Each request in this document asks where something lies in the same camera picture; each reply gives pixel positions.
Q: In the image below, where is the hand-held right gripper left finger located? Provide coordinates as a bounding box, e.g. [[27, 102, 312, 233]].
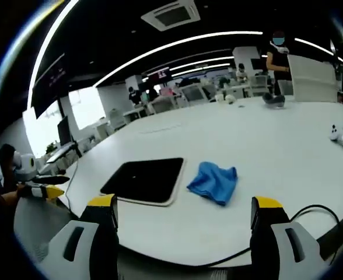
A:
[[37, 194, 120, 280]]

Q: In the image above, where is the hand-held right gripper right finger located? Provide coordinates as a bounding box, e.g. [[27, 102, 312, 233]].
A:
[[250, 195, 333, 280]]

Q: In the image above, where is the black tray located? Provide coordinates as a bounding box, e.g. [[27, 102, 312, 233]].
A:
[[99, 157, 186, 207]]

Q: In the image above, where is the blue cleaning cloth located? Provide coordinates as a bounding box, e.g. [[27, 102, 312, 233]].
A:
[[186, 161, 239, 207]]

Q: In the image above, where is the black monitor stand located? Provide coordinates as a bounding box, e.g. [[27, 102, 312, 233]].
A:
[[71, 141, 83, 158]]

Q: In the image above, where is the computer monitor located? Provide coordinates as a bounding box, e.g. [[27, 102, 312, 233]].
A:
[[57, 115, 73, 146]]

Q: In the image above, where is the long ceiling light strip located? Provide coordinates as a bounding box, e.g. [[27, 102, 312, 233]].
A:
[[94, 30, 264, 88], [27, 0, 79, 111]]

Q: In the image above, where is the dark grey bundle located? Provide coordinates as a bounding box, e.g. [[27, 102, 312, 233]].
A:
[[261, 93, 286, 109]]

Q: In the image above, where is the white panel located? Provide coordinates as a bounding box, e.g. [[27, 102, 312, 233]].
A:
[[286, 54, 339, 103]]

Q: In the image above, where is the ceiling air vent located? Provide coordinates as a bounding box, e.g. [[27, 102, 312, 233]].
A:
[[141, 0, 201, 32]]

